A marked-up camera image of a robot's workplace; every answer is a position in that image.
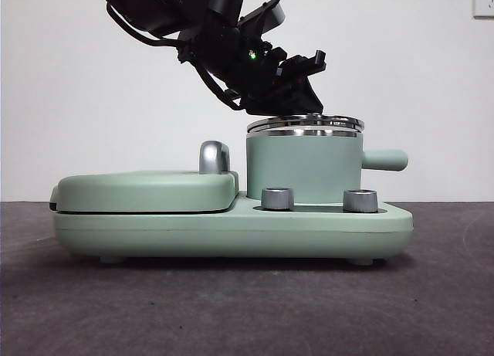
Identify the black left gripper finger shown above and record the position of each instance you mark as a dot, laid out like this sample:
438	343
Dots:
289	101

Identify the glass lid with green knob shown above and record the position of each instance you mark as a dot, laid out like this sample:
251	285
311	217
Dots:
343	123

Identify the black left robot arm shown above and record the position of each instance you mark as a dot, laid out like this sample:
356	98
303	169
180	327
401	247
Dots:
162	4

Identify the silver control knob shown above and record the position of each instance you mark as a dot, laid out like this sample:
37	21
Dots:
359	201
277	199

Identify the green breakfast machine base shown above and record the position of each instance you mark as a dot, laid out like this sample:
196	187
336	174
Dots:
231	232

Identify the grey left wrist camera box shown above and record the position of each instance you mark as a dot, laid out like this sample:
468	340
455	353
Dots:
270	14

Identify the white wall socket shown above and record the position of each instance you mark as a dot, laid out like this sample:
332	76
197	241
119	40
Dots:
484	1

